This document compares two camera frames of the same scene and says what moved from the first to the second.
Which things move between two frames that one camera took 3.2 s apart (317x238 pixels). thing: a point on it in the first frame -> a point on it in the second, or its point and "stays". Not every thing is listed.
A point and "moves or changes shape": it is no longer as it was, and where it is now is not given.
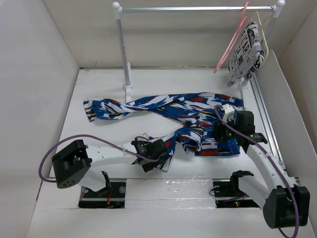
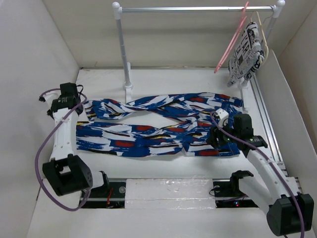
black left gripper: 149,166 -> 50,113
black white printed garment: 248,54 stays
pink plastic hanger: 233,39 stays
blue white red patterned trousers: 204,112 moves or changes shape
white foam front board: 169,193 stays
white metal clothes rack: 276,10 stays
